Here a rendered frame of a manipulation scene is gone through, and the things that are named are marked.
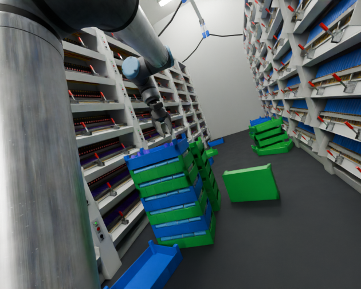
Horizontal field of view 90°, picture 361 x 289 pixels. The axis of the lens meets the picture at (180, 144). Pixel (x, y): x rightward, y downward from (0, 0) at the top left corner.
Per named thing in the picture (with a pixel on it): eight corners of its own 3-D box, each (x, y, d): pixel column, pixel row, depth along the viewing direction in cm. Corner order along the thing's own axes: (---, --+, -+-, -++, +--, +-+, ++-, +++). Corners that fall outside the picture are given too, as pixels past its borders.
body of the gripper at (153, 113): (167, 121, 99) (159, 102, 101) (168, 116, 91) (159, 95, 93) (153, 126, 98) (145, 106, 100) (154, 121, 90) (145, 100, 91)
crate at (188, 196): (203, 183, 107) (199, 171, 106) (197, 200, 88) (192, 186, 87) (159, 194, 116) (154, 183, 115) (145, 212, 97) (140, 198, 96)
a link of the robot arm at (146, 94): (157, 86, 93) (139, 91, 91) (161, 94, 92) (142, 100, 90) (157, 94, 102) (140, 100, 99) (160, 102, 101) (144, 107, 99)
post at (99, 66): (168, 200, 166) (91, 2, 146) (164, 206, 157) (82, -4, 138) (150, 203, 173) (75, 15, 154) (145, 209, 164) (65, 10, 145)
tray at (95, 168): (142, 153, 152) (141, 137, 149) (85, 184, 96) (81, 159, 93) (121, 151, 158) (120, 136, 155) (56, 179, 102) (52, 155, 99)
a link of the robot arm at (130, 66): (139, 49, 79) (149, 63, 92) (116, 60, 81) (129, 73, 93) (145, 68, 78) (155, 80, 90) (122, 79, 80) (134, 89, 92)
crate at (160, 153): (189, 145, 105) (184, 132, 104) (181, 155, 85) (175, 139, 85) (145, 160, 114) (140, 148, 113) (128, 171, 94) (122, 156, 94)
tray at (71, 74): (115, 85, 146) (114, 66, 143) (37, 75, 90) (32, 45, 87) (94, 86, 152) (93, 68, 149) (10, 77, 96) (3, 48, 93)
